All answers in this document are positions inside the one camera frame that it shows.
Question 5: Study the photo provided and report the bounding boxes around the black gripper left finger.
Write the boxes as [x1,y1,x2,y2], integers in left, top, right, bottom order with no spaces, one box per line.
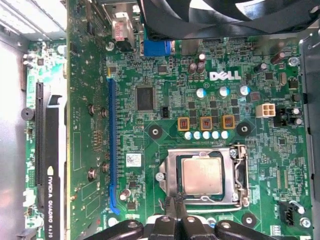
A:
[83,196,178,240]

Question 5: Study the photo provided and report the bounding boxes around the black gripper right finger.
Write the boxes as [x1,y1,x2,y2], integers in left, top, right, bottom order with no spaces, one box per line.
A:
[176,193,311,240]

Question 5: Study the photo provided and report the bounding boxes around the silver square CPU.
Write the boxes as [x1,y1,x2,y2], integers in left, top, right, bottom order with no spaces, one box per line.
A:
[181,157,224,196]

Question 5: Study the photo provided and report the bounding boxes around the metal wire locking lever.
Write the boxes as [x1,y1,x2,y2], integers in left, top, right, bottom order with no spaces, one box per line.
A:
[232,142,251,208]

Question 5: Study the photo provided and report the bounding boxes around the CPU socket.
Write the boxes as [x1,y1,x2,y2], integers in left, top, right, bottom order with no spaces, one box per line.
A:
[174,153,227,201]

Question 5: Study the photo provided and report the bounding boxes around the white barcode sticker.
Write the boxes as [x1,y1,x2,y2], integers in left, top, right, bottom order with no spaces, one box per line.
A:
[126,153,143,167]

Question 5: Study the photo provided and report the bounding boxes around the black pin connector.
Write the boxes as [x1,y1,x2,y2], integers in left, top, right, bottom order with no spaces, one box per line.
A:
[278,200,300,227]

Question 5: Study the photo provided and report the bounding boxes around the blue expansion slot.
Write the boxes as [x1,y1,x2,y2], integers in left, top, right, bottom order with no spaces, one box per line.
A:
[106,76,121,216]

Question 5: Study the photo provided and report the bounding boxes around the orange framed inductor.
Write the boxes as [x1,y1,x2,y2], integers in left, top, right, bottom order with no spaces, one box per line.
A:
[222,115,235,130]
[177,117,191,131]
[199,116,213,131]

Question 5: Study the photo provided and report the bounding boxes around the green Dell motherboard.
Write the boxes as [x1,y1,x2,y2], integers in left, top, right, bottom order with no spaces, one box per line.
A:
[24,0,308,240]

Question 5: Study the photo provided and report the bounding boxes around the black NVIDIA graphics card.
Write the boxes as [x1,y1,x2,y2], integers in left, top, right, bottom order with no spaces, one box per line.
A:
[44,0,112,240]

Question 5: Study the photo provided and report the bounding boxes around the black square chip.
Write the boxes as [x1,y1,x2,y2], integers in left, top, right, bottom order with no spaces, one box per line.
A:
[136,86,155,112]

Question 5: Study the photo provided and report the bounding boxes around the large silver capacitor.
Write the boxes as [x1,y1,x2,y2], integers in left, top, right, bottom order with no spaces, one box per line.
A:
[217,86,230,99]
[237,84,252,98]
[196,87,208,100]

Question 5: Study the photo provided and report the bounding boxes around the white power connector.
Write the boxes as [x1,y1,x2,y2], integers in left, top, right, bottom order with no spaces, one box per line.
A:
[255,102,276,118]

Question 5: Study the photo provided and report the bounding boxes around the black fan header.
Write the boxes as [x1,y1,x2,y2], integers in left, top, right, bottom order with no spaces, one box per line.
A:
[273,107,288,128]

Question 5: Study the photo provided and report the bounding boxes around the black expansion slot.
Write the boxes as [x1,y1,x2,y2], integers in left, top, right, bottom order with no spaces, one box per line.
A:
[34,79,45,187]

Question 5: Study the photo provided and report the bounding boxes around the black PC case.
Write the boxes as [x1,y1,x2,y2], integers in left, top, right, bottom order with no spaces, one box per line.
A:
[0,0,320,240]

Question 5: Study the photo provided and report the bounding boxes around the round black buzzer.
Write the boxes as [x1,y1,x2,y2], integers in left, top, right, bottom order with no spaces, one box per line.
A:
[21,107,35,122]

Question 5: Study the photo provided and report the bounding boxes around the blue port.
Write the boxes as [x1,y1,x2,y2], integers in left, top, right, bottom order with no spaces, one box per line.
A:
[143,39,176,57]

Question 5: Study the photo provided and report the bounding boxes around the silver port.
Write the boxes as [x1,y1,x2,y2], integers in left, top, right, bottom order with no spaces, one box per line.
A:
[109,12,138,54]

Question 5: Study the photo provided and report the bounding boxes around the black case fan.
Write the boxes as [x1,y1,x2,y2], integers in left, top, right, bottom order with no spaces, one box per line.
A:
[138,0,320,41]

